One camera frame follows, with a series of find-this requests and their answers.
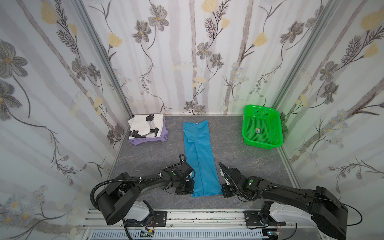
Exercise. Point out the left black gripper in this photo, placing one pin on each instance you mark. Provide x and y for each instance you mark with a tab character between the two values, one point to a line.
186	182

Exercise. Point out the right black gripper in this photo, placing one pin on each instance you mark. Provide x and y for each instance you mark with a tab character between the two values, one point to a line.
228	182

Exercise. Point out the teal blue t-shirt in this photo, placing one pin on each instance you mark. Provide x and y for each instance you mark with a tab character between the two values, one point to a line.
199	153

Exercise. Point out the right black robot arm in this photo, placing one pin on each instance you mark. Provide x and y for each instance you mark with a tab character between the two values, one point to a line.
328	213

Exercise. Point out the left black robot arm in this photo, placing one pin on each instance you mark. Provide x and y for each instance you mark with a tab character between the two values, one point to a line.
115	198

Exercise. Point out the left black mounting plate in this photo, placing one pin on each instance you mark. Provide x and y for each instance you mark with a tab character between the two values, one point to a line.
154	219

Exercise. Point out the black mounting plate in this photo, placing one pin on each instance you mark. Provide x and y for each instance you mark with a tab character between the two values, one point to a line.
154	219
257	219

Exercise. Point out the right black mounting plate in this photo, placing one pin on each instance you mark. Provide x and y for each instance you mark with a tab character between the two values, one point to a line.
257	219

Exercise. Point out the purple folded t-shirt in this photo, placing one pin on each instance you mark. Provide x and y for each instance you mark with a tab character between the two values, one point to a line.
162	138

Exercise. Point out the green plastic basket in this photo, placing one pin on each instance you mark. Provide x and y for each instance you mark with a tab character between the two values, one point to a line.
262	127

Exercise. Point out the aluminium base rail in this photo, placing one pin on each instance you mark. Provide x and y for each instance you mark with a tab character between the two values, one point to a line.
232	219

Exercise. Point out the white slotted cable duct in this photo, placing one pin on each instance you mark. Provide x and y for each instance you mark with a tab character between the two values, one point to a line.
204	234

